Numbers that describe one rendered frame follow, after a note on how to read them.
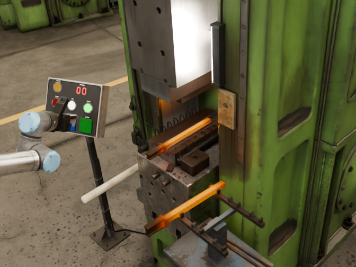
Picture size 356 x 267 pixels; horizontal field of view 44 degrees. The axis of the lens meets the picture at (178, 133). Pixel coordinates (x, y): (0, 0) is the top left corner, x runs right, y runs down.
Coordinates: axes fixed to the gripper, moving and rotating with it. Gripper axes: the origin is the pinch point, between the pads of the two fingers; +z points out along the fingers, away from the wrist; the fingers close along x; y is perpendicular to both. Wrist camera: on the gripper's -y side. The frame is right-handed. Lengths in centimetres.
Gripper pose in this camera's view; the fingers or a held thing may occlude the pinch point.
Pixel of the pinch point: (75, 115)
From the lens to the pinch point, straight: 227.6
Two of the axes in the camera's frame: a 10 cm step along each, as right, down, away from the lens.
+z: 3.4, -0.6, 9.4
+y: -1.3, 9.9, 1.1
